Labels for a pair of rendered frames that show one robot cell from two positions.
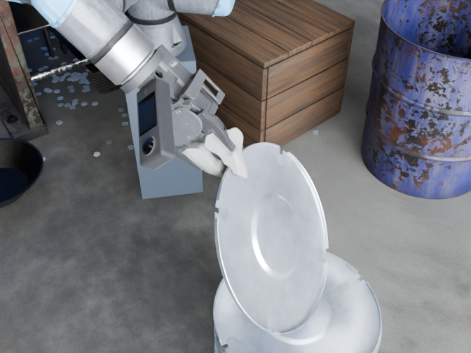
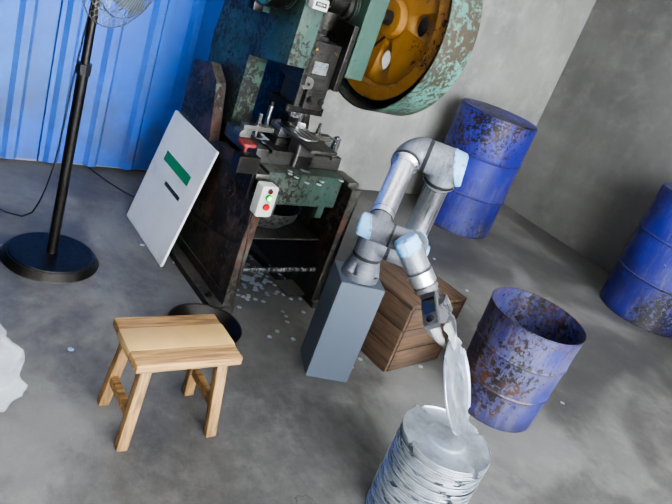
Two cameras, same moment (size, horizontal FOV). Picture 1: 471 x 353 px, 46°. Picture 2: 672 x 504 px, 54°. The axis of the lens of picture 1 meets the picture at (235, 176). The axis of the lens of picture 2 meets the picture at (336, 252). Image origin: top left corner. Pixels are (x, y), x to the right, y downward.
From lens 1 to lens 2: 1.29 m
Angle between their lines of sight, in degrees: 21
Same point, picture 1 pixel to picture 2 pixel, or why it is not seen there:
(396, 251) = not seen: hidden behind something
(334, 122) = (433, 364)
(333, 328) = (466, 451)
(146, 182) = (315, 363)
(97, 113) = (266, 308)
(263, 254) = (454, 389)
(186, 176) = (342, 367)
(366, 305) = (482, 446)
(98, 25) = (422, 262)
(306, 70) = not seen: hidden behind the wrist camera
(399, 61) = (499, 328)
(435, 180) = (503, 415)
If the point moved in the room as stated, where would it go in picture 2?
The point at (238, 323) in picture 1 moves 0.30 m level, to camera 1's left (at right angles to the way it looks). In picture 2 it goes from (416, 435) to (322, 409)
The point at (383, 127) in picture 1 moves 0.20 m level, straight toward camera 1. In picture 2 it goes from (477, 370) to (471, 394)
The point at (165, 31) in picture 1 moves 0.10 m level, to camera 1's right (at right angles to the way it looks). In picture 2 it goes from (373, 268) to (398, 276)
